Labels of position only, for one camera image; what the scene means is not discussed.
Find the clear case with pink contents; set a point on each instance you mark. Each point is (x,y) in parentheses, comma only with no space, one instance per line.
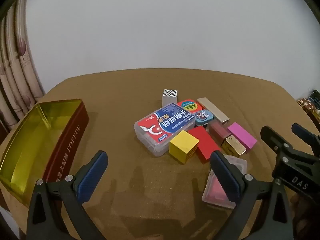
(215,192)

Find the silver ribbed metal box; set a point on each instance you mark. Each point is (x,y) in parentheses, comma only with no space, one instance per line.
(212,110)

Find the red tin with green label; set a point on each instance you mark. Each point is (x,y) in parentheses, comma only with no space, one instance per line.
(187,105)

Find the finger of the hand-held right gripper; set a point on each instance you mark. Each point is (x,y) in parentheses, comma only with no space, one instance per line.
(302,131)
(277,145)

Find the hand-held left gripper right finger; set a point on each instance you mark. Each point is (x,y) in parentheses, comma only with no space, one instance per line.
(225,177)

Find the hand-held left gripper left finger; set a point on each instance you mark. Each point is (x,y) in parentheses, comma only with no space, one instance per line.
(92,177)

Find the pink block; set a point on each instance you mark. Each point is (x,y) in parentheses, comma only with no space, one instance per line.
(241,135)

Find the yellow block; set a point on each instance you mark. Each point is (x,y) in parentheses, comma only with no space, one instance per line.
(182,145)

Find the gold and maroon tin box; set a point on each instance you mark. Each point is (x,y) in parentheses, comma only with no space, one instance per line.
(67,142)

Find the small blue tin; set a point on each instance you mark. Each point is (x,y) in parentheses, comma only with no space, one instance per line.
(203,117)

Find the clear plastic box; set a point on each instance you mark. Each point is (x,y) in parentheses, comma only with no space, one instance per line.
(162,127)

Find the beige floral curtain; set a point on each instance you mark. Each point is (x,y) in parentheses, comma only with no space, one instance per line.
(15,80)

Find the white zigzag patterned block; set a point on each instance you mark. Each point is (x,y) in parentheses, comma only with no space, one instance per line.
(170,98)

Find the red block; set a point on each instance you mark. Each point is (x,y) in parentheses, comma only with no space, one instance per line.
(202,142)

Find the brown patterned cloth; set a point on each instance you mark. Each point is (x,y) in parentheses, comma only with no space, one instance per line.
(308,106)

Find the maroon and gold lipstick box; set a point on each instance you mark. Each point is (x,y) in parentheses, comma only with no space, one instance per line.
(220,132)

